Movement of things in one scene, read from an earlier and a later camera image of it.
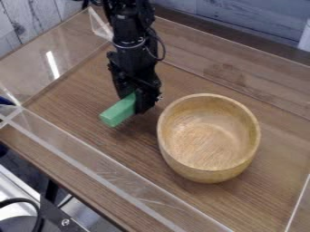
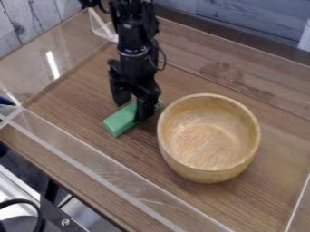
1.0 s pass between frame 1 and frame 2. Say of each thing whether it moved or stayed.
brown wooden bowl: stayed
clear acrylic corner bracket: stayed
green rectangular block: moved
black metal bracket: stayed
